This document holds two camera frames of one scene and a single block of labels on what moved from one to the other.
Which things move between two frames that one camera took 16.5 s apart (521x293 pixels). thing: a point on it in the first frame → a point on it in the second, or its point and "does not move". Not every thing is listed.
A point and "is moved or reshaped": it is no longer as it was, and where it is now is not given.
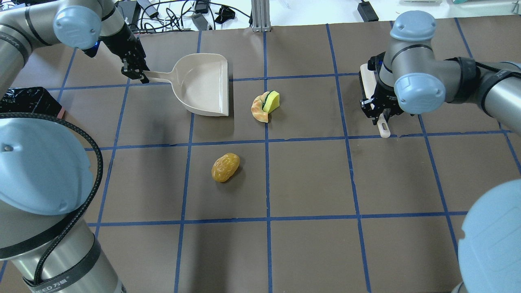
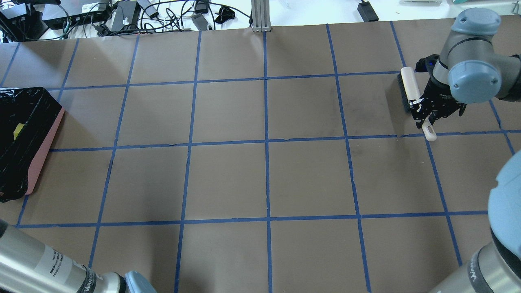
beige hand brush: (368, 85) is moved or reshaped
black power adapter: (367, 12) does not move
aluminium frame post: (261, 15) does not move
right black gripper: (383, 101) → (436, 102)
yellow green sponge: (271, 102) → (18, 130)
